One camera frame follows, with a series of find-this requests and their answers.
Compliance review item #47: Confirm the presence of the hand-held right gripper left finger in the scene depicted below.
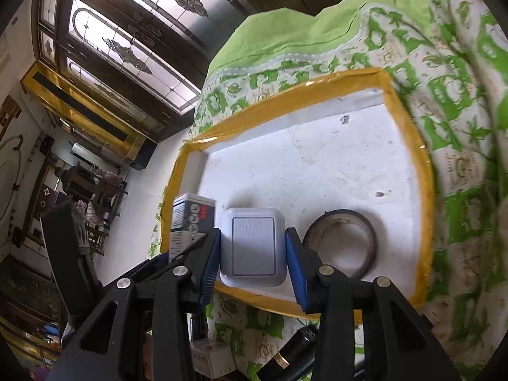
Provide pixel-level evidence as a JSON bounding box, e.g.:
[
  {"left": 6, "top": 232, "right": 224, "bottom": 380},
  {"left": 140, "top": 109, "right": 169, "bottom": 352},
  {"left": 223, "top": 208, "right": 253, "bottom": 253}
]
[{"left": 48, "top": 227, "right": 222, "bottom": 381}]

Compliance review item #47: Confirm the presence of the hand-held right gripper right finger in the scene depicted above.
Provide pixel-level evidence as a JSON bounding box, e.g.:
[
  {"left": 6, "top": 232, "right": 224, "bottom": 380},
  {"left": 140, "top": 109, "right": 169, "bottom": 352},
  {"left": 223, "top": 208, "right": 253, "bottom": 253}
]
[{"left": 285, "top": 227, "right": 461, "bottom": 381}]

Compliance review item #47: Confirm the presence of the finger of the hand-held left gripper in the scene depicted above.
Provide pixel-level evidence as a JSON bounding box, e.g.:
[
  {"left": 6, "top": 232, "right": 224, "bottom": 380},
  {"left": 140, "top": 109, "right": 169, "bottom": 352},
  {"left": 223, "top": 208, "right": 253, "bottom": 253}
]
[{"left": 102, "top": 252, "right": 172, "bottom": 286}]

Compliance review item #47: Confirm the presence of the white wall switch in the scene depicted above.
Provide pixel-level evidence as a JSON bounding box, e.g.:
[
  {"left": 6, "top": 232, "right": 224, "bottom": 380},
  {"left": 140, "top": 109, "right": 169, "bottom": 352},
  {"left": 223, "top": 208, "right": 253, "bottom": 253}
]
[{"left": 219, "top": 206, "right": 287, "bottom": 287}]

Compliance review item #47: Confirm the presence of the white foam tray yellow taped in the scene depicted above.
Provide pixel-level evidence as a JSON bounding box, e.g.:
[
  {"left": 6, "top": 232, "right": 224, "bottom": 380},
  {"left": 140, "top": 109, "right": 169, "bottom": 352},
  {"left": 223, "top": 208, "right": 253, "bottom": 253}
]
[{"left": 159, "top": 67, "right": 435, "bottom": 320}]

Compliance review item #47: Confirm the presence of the small box with red label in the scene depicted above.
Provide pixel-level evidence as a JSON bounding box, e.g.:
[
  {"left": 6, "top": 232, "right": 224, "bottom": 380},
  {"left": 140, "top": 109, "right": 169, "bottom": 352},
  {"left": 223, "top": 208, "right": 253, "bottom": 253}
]
[{"left": 169, "top": 192, "right": 217, "bottom": 264}]

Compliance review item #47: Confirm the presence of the black tape roll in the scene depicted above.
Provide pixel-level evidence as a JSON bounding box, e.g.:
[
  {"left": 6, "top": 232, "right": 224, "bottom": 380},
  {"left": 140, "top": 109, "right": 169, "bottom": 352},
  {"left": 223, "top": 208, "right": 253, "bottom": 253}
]
[{"left": 302, "top": 209, "right": 378, "bottom": 279}]

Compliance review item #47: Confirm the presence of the black marker with gold band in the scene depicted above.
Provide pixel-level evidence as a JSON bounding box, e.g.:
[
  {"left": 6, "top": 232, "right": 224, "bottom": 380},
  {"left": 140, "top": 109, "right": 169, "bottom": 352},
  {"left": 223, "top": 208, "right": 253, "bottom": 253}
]
[{"left": 256, "top": 327, "right": 320, "bottom": 381}]

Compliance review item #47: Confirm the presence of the grey white cardboard box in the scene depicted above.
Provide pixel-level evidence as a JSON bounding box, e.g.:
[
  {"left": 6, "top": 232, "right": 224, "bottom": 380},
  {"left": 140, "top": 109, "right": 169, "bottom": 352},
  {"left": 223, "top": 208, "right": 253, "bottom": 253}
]
[{"left": 190, "top": 339, "right": 236, "bottom": 380}]

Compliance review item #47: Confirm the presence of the white air conditioner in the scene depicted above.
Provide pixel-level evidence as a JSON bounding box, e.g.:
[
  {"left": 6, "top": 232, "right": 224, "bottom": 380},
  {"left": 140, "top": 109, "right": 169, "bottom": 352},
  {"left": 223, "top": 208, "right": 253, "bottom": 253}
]
[{"left": 70, "top": 142, "right": 122, "bottom": 167}]

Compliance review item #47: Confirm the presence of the black speaker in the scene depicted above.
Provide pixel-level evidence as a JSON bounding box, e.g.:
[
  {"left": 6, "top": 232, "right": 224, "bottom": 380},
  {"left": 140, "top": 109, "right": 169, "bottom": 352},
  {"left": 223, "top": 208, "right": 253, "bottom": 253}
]
[{"left": 129, "top": 139, "right": 158, "bottom": 171}]

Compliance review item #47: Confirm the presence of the gold framed cabinet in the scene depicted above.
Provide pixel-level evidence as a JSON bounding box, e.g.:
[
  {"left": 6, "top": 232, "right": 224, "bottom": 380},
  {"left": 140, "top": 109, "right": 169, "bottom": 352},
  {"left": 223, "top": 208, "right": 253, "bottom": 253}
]
[{"left": 22, "top": 61, "right": 145, "bottom": 163}]

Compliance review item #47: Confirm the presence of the stained glass wooden door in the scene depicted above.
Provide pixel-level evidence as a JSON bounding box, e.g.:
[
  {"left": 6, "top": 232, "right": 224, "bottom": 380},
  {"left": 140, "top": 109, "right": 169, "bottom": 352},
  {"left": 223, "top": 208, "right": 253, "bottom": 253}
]
[{"left": 32, "top": 0, "right": 255, "bottom": 144}]

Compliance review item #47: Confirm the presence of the green printed blanket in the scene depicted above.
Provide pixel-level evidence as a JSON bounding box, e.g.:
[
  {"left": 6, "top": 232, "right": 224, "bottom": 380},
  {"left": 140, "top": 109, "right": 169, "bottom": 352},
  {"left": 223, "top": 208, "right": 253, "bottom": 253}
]
[{"left": 149, "top": 0, "right": 505, "bottom": 381}]

